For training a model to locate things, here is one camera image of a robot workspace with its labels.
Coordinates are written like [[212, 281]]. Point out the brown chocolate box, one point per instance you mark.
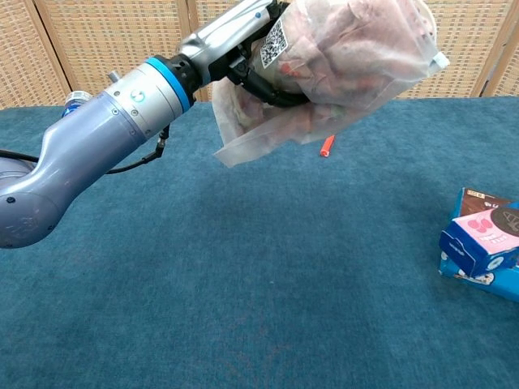
[[474, 204]]

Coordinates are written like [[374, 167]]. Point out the pink and blue small box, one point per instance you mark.
[[478, 243]]

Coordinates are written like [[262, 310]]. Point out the bamboo folding screen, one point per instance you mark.
[[101, 40]]

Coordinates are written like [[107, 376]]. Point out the large blue cookie box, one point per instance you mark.
[[478, 281]]

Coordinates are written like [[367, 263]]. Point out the clear plastic zip bag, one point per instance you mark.
[[365, 61]]

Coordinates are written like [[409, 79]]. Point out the pink floral clothing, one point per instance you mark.
[[348, 44]]

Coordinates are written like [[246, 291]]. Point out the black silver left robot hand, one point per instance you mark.
[[227, 36]]

